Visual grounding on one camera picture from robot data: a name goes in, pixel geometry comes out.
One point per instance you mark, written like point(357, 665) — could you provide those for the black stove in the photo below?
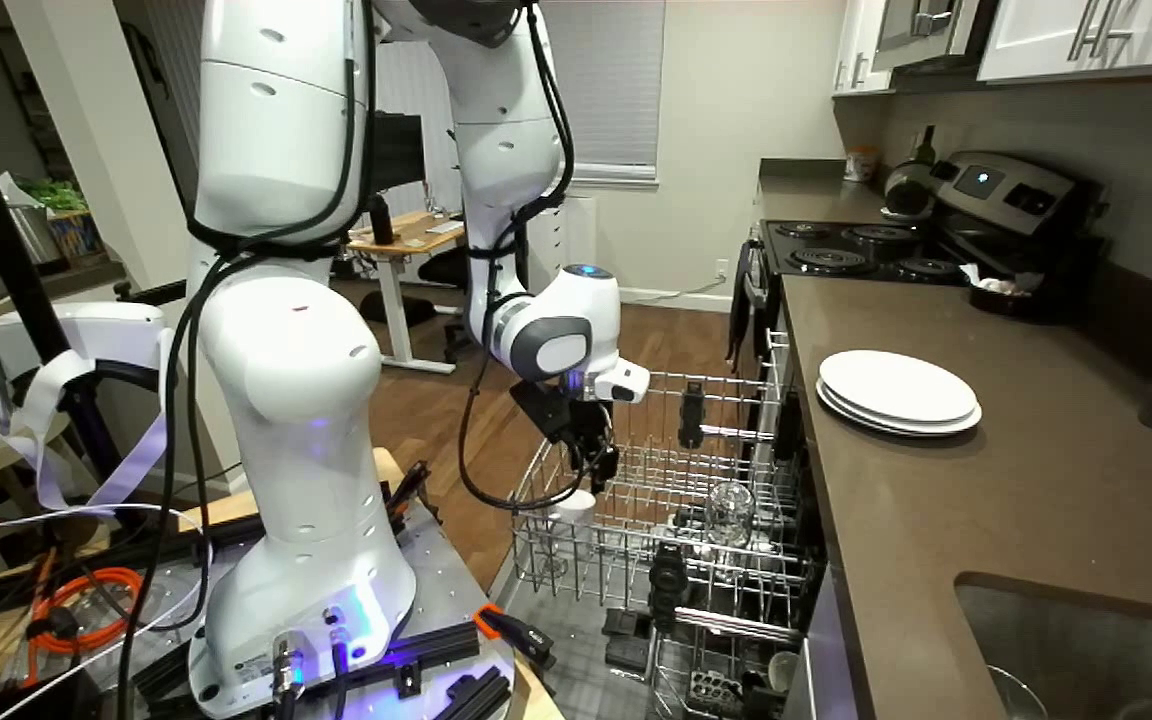
point(1015, 235)

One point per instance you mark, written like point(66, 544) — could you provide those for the white cup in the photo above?
point(574, 507)

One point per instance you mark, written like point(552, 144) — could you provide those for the steel kitchen sink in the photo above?
point(1081, 656)

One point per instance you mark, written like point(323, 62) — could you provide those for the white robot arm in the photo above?
point(277, 180)

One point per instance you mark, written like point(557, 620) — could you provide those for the wooden desk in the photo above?
point(418, 235)

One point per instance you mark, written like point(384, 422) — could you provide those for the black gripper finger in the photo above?
point(581, 453)
point(603, 471)

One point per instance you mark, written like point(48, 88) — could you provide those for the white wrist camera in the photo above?
point(621, 380)

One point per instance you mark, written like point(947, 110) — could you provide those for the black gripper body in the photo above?
point(557, 415)

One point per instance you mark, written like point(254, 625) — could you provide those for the white upper cabinets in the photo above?
point(899, 46)

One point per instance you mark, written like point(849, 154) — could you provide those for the wire dishwasher rack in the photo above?
point(701, 525)

